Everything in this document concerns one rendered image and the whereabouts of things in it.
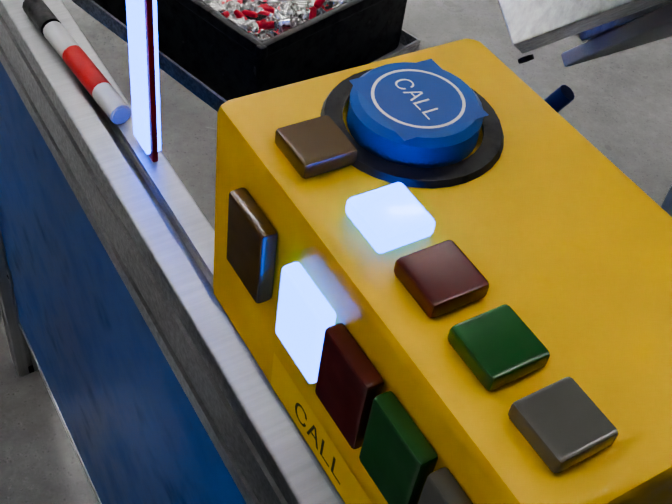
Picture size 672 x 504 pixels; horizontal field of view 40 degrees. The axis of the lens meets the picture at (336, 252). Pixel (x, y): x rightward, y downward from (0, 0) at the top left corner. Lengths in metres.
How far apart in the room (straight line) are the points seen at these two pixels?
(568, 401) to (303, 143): 0.10
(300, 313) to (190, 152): 1.66
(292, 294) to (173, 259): 0.27
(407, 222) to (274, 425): 0.23
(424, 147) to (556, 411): 0.09
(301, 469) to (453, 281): 0.23
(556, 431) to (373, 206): 0.08
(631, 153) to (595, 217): 1.87
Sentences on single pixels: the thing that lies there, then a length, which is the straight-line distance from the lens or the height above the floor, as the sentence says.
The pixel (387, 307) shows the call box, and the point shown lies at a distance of 0.23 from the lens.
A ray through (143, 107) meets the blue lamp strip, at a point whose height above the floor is 0.90.
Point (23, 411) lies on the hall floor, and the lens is 1.52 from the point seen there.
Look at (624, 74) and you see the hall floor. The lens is 2.38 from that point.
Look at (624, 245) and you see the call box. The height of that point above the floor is 1.07.
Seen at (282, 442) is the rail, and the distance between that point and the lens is 0.46.
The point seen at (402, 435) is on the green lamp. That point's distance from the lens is 0.23.
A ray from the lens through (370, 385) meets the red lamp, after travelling 0.24.
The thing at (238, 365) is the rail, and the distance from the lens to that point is 0.48.
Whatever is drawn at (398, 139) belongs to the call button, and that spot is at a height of 1.08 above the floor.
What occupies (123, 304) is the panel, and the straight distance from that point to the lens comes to 0.73.
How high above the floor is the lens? 1.25
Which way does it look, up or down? 46 degrees down
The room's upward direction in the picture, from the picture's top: 9 degrees clockwise
